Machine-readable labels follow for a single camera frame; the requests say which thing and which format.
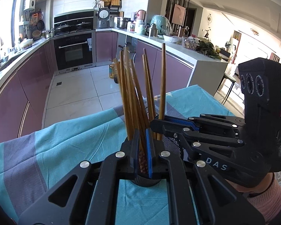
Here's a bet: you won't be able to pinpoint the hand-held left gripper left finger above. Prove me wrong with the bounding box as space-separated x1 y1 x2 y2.
17 128 141 225

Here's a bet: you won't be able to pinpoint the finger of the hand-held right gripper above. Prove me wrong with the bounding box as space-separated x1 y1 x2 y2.
164 114 245 130
150 119 245 158

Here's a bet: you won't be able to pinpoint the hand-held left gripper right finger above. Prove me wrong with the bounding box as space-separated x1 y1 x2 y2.
145 128 266 225

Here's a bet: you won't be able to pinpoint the black mesh holder cup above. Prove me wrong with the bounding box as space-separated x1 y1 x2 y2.
123 135 185 187

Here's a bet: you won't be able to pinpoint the bunch of bamboo chopsticks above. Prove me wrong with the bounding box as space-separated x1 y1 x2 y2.
115 48 156 176

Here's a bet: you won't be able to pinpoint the person's right forearm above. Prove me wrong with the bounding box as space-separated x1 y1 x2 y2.
232 173 281 225

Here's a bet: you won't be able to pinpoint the pink lower cabinets island side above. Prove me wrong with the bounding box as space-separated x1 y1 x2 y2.
96 30 194 99

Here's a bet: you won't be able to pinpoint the chair with green seat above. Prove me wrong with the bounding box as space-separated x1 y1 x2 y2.
223 73 237 104

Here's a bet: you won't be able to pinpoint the teal and grey tablecloth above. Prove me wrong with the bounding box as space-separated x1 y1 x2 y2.
0 84 245 225

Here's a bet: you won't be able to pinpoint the clear plastic food container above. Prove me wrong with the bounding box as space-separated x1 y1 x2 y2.
181 37 198 51

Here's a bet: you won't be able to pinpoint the green leafy vegetables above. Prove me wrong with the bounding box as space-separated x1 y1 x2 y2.
197 40 230 60

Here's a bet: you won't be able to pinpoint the cooking oil bottle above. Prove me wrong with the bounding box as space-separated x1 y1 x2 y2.
108 62 119 82

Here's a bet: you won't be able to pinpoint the mint green appliance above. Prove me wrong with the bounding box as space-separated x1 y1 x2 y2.
150 15 171 35

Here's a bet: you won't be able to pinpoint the stainless steel pot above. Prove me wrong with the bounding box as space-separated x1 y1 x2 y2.
117 17 131 30

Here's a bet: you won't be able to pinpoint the built-in black oven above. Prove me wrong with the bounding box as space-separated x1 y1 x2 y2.
53 31 96 71

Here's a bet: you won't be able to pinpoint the pink lower cabinets window side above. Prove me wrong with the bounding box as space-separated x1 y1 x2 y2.
0 39 55 146

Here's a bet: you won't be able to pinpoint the grey rice cooker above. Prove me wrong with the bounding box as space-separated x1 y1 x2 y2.
98 7 110 29

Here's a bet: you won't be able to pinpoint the black range hood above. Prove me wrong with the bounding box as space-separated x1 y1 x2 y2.
54 9 95 35

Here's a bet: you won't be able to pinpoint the white casserole dish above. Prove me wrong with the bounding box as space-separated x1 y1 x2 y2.
20 38 34 50

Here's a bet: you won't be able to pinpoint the hanging pans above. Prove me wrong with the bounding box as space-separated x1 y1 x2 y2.
28 12 45 39

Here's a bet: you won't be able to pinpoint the kitchen window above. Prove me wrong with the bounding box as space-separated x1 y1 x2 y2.
0 0 21 59

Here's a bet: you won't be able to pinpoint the pink wall painting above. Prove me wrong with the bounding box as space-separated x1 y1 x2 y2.
173 4 186 26

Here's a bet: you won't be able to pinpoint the black wall rack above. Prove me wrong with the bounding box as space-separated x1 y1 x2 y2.
95 0 122 14

